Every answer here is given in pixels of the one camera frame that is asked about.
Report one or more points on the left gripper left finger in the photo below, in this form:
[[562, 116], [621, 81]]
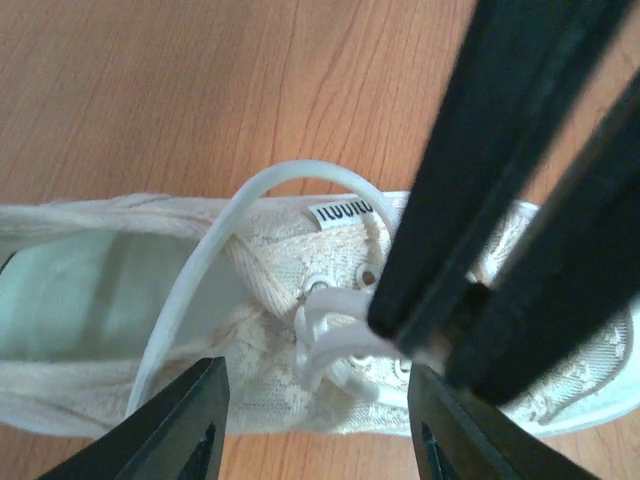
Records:
[[178, 434]]

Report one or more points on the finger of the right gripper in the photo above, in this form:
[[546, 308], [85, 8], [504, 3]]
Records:
[[576, 266], [519, 71]]

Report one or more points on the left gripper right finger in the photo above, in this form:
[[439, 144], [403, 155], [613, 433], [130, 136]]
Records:
[[460, 437]]

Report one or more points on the beige lace platform sneaker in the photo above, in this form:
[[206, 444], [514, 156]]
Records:
[[98, 294]]

